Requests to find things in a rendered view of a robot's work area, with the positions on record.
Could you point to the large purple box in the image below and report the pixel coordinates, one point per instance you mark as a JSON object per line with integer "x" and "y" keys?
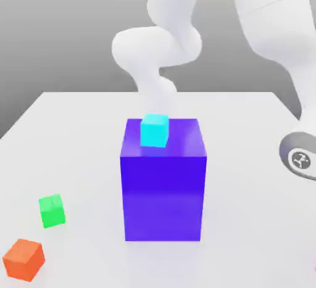
{"x": 163, "y": 194}

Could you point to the small cyan cube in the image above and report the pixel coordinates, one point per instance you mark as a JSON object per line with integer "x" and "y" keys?
{"x": 154, "y": 131}

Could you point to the small orange cube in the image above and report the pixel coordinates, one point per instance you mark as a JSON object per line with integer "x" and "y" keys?
{"x": 23, "y": 259}

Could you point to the small green cube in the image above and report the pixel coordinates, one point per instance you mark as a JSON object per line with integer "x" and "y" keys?
{"x": 52, "y": 211}

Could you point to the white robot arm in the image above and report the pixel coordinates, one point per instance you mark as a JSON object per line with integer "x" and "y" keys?
{"x": 172, "y": 41}

